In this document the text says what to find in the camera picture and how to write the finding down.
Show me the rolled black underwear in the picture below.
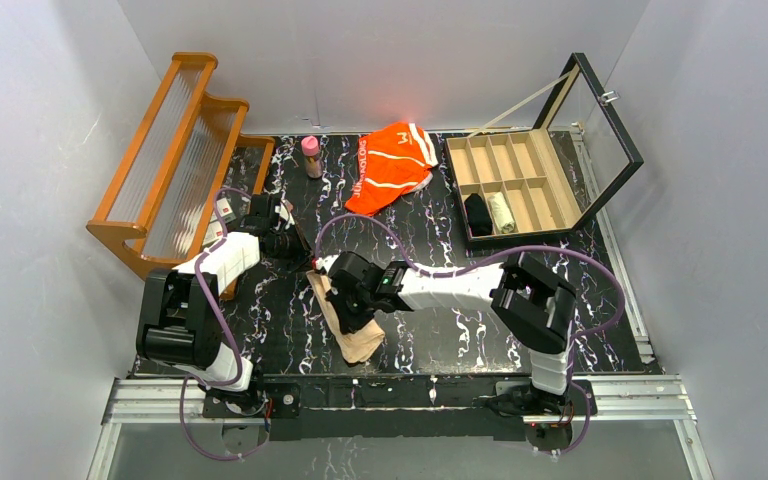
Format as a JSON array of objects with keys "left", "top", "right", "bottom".
[{"left": 464, "top": 193, "right": 493, "bottom": 237}]

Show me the beige boxer underwear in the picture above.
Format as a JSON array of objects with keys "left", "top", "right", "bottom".
[{"left": 305, "top": 270, "right": 385, "bottom": 365}]

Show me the rolled cream underwear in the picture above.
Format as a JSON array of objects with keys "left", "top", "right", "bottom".
[{"left": 486, "top": 192, "right": 516, "bottom": 234}]

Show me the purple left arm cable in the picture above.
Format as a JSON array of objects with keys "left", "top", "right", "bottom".
[{"left": 178, "top": 186, "right": 273, "bottom": 463}]

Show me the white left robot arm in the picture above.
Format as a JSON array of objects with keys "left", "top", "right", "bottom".
[{"left": 135, "top": 194, "right": 312, "bottom": 393}]

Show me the black compartment storage box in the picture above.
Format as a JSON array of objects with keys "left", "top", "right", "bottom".
[{"left": 445, "top": 52, "right": 644, "bottom": 249}]

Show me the pink capped bottle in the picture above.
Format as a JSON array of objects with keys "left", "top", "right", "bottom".
[{"left": 300, "top": 136, "right": 323, "bottom": 179}]

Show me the orange wooden shelf rack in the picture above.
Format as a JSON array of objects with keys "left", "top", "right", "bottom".
[{"left": 86, "top": 52, "right": 276, "bottom": 279}]

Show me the green white small box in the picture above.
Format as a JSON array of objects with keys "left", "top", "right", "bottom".
[{"left": 218, "top": 198, "right": 236, "bottom": 223}]

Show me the orange boxer underwear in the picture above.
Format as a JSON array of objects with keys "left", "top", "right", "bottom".
[{"left": 345, "top": 122, "right": 439, "bottom": 216}]

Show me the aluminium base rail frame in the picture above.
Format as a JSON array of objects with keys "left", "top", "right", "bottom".
[{"left": 89, "top": 129, "right": 717, "bottom": 480}]

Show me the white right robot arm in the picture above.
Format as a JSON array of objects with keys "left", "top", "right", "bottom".
[{"left": 306, "top": 252, "right": 576, "bottom": 396}]

